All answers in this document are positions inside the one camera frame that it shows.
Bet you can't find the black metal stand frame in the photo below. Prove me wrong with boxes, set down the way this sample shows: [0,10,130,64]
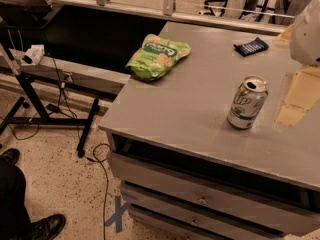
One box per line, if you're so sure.
[0,40,100,158]

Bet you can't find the green rice chip bag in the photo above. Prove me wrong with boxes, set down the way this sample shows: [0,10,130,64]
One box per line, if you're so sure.
[126,34,191,82]

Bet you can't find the black leather shoe front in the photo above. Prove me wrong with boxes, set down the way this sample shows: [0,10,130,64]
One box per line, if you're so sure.
[27,214,66,240]

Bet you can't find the metal window rail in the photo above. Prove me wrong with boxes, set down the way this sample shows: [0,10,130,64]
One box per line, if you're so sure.
[0,0,320,36]

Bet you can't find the black leather shoe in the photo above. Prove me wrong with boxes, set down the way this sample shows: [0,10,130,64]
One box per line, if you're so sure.
[27,214,66,240]
[0,148,20,170]

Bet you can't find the black office chair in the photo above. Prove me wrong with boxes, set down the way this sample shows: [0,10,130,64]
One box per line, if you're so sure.
[0,0,51,19]

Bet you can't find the green white 7up can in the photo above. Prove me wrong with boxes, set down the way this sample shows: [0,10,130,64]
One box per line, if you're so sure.
[227,75,268,129]

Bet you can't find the black floor cable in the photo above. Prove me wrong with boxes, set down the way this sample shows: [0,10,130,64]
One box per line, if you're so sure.
[84,143,112,240]

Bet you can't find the black leather shoe rear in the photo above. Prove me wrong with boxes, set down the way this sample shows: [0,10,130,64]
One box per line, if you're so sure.
[0,148,20,170]

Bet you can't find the grey drawer cabinet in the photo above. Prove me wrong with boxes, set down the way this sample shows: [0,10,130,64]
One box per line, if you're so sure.
[100,22,320,240]

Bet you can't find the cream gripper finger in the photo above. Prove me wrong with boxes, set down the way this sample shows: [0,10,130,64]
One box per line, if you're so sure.
[276,66,320,126]
[276,24,294,41]

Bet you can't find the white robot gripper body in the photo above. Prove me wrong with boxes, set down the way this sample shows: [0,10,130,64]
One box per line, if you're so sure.
[290,0,320,66]

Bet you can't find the dark blue snack packet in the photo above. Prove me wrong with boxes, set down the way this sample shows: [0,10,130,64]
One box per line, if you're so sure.
[234,37,269,57]

